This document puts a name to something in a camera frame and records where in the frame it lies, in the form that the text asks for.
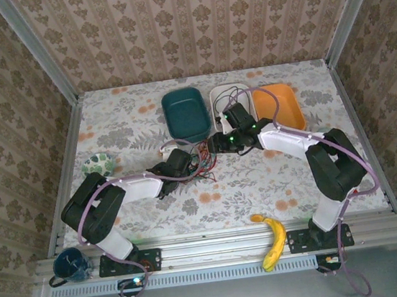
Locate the teal plastic tray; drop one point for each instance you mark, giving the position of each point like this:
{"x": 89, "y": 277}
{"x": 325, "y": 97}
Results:
{"x": 185, "y": 112}

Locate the white plastic tray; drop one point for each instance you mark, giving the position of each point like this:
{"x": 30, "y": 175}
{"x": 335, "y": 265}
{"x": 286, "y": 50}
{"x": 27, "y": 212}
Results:
{"x": 240, "y": 90}

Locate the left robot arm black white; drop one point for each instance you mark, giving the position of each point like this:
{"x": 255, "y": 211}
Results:
{"x": 97, "y": 208}

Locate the orange plastic tray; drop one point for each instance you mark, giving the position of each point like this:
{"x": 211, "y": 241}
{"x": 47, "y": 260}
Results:
{"x": 284, "y": 107}

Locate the green leaf pattern bowl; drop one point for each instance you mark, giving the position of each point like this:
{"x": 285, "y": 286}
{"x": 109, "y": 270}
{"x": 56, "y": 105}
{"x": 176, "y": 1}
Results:
{"x": 98, "y": 163}

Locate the yellow banana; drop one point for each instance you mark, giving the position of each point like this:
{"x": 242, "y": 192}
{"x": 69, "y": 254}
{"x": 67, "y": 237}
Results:
{"x": 276, "y": 235}

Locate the red snack packet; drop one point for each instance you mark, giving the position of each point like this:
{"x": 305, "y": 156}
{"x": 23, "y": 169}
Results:
{"x": 356, "y": 191}

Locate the dark blue mug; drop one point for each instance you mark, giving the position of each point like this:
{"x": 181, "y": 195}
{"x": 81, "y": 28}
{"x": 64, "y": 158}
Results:
{"x": 69, "y": 265}

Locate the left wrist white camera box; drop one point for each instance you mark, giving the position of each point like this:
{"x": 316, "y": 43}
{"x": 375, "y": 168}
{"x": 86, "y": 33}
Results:
{"x": 168, "y": 153}

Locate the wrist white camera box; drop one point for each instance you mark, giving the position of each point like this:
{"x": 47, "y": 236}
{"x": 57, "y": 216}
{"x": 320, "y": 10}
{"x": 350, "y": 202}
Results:
{"x": 225, "y": 125}
{"x": 168, "y": 153}

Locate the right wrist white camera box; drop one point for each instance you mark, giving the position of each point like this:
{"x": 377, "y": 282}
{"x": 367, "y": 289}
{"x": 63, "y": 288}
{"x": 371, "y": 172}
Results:
{"x": 225, "y": 125}

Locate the aluminium front rail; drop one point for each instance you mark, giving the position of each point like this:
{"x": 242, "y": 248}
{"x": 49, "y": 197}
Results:
{"x": 214, "y": 244}

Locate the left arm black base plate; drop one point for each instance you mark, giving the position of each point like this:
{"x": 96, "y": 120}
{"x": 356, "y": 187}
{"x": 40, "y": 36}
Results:
{"x": 150, "y": 261}

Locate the aluminium side rail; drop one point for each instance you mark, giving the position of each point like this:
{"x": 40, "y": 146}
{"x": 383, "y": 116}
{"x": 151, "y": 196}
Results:
{"x": 69, "y": 146}

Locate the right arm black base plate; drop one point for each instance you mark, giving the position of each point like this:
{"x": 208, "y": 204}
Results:
{"x": 300, "y": 241}

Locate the aluminium frame post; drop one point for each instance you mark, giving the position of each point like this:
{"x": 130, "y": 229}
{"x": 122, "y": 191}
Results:
{"x": 352, "y": 10}
{"x": 36, "y": 49}

